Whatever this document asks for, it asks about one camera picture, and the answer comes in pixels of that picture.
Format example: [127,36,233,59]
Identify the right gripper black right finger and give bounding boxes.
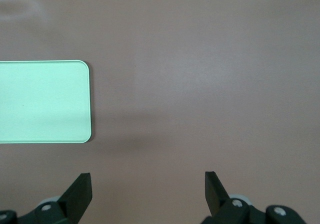
[202,171,307,224]

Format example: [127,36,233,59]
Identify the light green rectangular tray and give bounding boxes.
[0,60,93,144]

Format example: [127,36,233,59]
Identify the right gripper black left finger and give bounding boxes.
[0,172,94,224]

